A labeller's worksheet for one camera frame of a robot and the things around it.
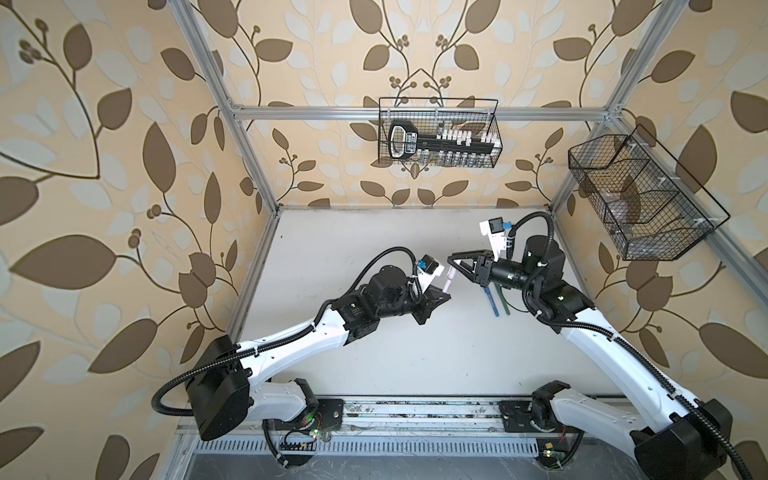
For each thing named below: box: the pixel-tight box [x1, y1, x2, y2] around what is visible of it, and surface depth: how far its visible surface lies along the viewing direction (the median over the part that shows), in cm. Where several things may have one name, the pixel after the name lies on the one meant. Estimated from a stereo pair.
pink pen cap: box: [442, 265, 457, 294], surface depth 69 cm
